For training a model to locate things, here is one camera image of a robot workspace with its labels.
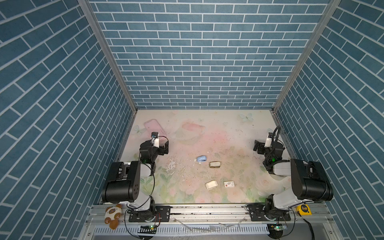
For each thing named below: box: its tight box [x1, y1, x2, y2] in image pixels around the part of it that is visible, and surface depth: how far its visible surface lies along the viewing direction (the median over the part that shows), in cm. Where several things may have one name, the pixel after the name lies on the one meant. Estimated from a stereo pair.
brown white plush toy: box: [104, 204, 122, 230], surface depth 72 cm
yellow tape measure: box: [296, 203, 312, 216], surface depth 75 cm
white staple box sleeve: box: [223, 180, 235, 188], surface depth 84 cm
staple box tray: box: [205, 180, 219, 189], surface depth 84 cm
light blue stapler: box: [196, 155, 207, 162], surface depth 94 cm
